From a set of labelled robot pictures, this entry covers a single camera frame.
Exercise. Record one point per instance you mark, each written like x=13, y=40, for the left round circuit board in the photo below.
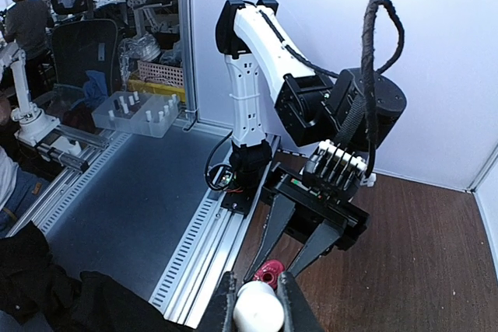
x=221, y=177

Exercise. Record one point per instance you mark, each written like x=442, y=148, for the black sleeved forearm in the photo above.
x=32, y=283

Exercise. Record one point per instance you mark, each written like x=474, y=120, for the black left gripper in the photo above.
x=297, y=212

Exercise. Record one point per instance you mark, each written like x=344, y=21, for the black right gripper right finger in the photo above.
x=298, y=315

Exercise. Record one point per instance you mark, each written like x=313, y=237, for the clear plastic parts bin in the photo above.
x=138, y=113

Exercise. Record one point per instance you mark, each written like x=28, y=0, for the left aluminium corner post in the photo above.
x=476, y=184

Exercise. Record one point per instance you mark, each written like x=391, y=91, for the aluminium front frame rail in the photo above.
x=143, y=215

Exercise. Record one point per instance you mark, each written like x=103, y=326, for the white nail polish cap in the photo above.
x=257, y=309

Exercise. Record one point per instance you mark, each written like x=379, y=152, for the red nail polish bottle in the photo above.
x=269, y=272

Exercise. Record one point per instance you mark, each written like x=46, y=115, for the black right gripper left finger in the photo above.
x=218, y=315

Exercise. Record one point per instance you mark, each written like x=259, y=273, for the black office chair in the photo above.
x=82, y=42

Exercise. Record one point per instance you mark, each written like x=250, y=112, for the small white robot arm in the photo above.
x=34, y=123

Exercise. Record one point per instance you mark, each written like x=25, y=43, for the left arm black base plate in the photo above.
x=248, y=164

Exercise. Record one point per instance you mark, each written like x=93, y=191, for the seated person grey shirt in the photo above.
x=26, y=23

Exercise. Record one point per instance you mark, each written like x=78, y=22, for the pink perforated basket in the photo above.
x=160, y=74

